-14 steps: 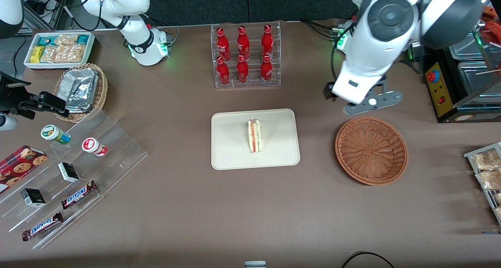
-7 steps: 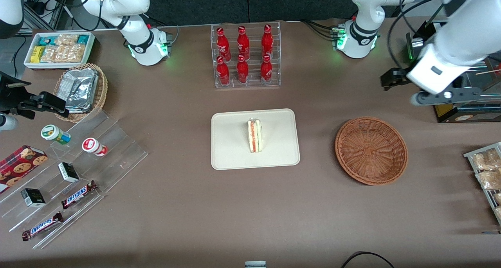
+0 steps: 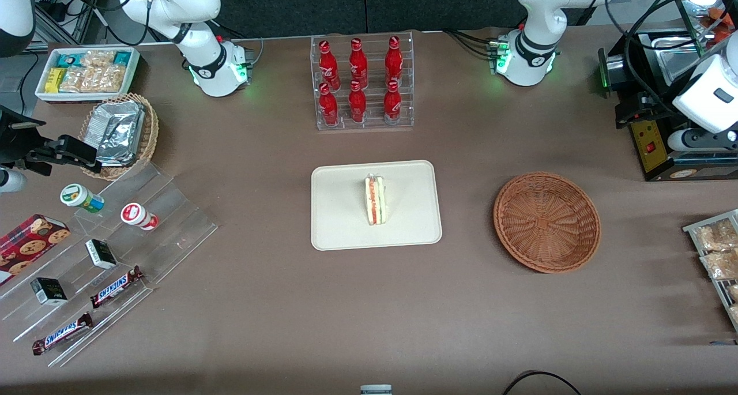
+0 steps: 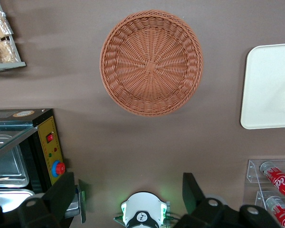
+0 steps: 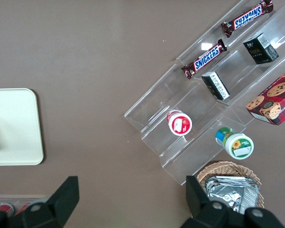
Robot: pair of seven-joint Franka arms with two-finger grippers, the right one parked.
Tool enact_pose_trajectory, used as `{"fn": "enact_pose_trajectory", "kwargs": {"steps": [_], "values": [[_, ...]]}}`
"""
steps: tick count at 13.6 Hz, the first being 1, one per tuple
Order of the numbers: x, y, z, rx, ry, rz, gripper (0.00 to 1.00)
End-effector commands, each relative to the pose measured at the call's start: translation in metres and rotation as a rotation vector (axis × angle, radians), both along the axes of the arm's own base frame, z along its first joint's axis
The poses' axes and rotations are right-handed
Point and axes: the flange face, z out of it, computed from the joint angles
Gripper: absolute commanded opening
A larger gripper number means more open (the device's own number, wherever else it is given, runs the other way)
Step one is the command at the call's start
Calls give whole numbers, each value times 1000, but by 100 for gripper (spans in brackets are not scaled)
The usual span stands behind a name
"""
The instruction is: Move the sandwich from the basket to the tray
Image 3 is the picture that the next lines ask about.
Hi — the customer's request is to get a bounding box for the red lid cup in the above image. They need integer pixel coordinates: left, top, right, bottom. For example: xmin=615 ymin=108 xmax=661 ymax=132
xmin=121 ymin=202 xmax=159 ymax=231

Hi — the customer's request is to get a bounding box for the cream plastic tray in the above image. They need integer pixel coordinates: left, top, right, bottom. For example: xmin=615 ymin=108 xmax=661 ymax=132
xmin=311 ymin=160 xmax=443 ymax=251

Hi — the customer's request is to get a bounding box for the triangle sandwich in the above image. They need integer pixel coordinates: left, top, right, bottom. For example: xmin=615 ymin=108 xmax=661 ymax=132
xmin=363 ymin=174 xmax=387 ymax=227

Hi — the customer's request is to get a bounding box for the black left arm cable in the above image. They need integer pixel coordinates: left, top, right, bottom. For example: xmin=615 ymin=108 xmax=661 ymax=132
xmin=605 ymin=0 xmax=721 ymax=114

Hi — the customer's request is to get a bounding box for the clear acrylic stepped stand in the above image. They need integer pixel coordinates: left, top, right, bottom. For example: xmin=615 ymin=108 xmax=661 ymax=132
xmin=0 ymin=161 xmax=219 ymax=368

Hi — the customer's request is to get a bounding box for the silver foil packet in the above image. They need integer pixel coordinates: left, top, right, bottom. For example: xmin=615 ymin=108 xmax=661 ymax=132
xmin=92 ymin=114 xmax=145 ymax=166
xmin=91 ymin=100 xmax=145 ymax=125

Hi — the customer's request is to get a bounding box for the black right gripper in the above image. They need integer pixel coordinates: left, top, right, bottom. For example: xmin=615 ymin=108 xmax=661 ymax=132
xmin=0 ymin=107 xmax=103 ymax=177

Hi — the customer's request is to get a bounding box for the grey wire snack tray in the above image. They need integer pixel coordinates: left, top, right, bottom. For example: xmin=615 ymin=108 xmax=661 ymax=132
xmin=682 ymin=209 xmax=738 ymax=333

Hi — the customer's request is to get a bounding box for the brown wicker basket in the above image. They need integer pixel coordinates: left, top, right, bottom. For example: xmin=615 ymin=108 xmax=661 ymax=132
xmin=493 ymin=172 xmax=602 ymax=274

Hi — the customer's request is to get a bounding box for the white snack bin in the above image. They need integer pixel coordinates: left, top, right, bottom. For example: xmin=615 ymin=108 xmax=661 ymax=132
xmin=35 ymin=47 xmax=141 ymax=103

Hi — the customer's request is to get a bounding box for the aluminium frame rack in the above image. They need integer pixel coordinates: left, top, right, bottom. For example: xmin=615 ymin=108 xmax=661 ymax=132
xmin=35 ymin=0 xmax=104 ymax=45

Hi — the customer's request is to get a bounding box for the light wicker basket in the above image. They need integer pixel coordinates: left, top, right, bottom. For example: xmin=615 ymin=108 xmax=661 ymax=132
xmin=78 ymin=93 xmax=160 ymax=181

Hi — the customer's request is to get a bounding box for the black looped table cable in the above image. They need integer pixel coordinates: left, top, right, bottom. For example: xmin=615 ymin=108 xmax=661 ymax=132
xmin=502 ymin=371 xmax=583 ymax=395

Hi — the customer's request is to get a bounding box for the Snickers chocolate bar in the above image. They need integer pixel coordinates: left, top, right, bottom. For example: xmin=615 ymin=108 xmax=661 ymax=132
xmin=90 ymin=265 xmax=145 ymax=309
xmin=32 ymin=312 xmax=94 ymax=356

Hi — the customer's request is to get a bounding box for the clear cracker bag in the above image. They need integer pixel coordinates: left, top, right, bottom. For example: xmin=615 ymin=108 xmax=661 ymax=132
xmin=84 ymin=66 xmax=107 ymax=93
xmin=104 ymin=65 xmax=127 ymax=93
xmin=82 ymin=50 xmax=116 ymax=68
xmin=59 ymin=67 xmax=87 ymax=93

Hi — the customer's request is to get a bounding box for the red cola bottle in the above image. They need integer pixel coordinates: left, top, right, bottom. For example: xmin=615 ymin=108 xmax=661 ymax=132
xmin=318 ymin=40 xmax=341 ymax=91
xmin=348 ymin=80 xmax=368 ymax=123
xmin=385 ymin=35 xmax=404 ymax=87
xmin=318 ymin=82 xmax=340 ymax=126
xmin=348 ymin=38 xmax=369 ymax=89
xmin=383 ymin=80 xmax=402 ymax=125

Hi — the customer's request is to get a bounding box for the clear acrylic bottle rack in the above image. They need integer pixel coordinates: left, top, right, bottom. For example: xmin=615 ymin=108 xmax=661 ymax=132
xmin=310 ymin=31 xmax=416 ymax=131

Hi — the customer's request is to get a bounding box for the left wrist camera assembly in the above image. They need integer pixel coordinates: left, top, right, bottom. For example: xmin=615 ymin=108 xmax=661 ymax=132
xmin=668 ymin=127 xmax=738 ymax=153

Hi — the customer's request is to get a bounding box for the black right base cable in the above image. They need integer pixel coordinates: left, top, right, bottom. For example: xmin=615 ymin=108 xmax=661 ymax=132
xmin=216 ymin=20 xmax=265 ymax=67

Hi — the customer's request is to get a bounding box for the small black carton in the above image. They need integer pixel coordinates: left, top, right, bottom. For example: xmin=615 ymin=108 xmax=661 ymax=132
xmin=30 ymin=277 xmax=68 ymax=307
xmin=85 ymin=239 xmax=118 ymax=270

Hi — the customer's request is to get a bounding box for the black base cable bundle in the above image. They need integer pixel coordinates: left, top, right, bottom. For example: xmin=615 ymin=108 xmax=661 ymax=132
xmin=443 ymin=29 xmax=496 ymax=58

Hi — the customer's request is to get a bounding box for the red tartan cookie box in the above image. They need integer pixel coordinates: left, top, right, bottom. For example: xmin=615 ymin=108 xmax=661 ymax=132
xmin=0 ymin=213 xmax=71 ymax=286

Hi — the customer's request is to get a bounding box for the green lid cup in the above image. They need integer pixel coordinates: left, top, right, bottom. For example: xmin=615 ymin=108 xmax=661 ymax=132
xmin=60 ymin=183 xmax=106 ymax=214

